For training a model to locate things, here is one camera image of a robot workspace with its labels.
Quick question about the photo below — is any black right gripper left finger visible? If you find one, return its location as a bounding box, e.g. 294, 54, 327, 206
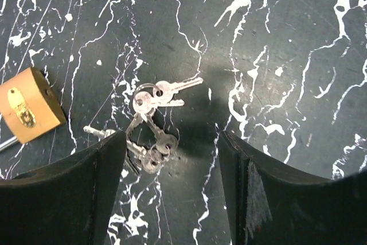
1, 131, 127, 244

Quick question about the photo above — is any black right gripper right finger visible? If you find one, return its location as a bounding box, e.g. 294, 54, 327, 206
218, 131, 366, 244

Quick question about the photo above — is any large brass padlock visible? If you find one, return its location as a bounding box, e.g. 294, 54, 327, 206
1, 67, 66, 151

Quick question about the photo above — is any silver key bunch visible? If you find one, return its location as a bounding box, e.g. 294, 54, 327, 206
126, 77, 204, 134
83, 114, 179, 174

